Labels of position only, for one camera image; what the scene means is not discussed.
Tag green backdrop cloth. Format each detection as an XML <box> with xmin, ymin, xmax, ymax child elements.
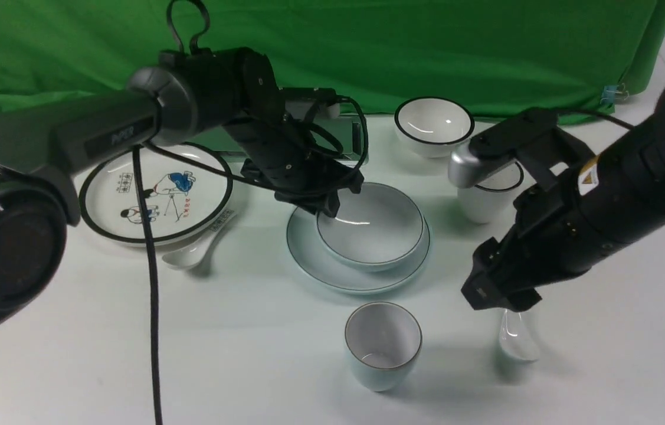
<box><xmin>0</xmin><ymin>1</ymin><xmax>665</xmax><ymax>118</ymax></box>

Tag silver table cable hatch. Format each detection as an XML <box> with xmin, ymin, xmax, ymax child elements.
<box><xmin>188</xmin><ymin>116</ymin><xmax>362</xmax><ymax>166</ymax></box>

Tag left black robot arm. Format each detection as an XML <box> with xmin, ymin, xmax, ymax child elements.
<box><xmin>0</xmin><ymin>46</ymin><xmax>363</xmax><ymax>324</ymax></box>

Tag pale green flat plate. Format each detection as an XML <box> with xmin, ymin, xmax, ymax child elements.
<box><xmin>286</xmin><ymin>208</ymin><xmax>432</xmax><ymax>296</ymax></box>

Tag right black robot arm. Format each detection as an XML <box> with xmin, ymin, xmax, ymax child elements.
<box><xmin>448</xmin><ymin>89</ymin><xmax>665</xmax><ymax>312</ymax></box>

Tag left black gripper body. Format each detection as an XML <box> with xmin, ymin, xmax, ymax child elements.
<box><xmin>222</xmin><ymin>89</ymin><xmax>364</xmax><ymax>217</ymax></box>

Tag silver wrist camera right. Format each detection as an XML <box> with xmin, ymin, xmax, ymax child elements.
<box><xmin>448</xmin><ymin>107</ymin><xmax>595</xmax><ymax>189</ymax></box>

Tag black cable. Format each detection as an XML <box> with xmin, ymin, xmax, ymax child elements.
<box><xmin>132</xmin><ymin>0</ymin><xmax>368</xmax><ymax>425</ymax></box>

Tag black-rimmed white cup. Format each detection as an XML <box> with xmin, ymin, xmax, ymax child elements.
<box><xmin>457</xmin><ymin>162</ymin><xmax>525</xmax><ymax>225</ymax></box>

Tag pale green cup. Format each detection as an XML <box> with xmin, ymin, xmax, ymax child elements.
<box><xmin>344</xmin><ymin>301</ymin><xmax>423</xmax><ymax>393</ymax></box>

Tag white ceramic spoon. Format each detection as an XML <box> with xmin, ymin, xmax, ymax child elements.
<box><xmin>497</xmin><ymin>309</ymin><xmax>540</xmax><ymax>363</ymax></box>

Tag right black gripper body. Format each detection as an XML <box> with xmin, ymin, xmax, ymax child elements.
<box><xmin>461</xmin><ymin>156</ymin><xmax>610</xmax><ymax>312</ymax></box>

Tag pale green large bowl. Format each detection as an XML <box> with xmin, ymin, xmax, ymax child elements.
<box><xmin>315</xmin><ymin>181</ymin><xmax>427</xmax><ymax>272</ymax></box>

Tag white spoon with label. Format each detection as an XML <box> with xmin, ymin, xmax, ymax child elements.
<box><xmin>162</xmin><ymin>209</ymin><xmax>238</xmax><ymax>270</ymax></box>

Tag black-rimmed small white bowl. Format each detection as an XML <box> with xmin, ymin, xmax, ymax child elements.
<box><xmin>394</xmin><ymin>97</ymin><xmax>475</xmax><ymax>159</ymax></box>

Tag blue binder clip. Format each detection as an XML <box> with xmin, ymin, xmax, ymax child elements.
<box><xmin>600</xmin><ymin>83</ymin><xmax>631</xmax><ymax>105</ymax></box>

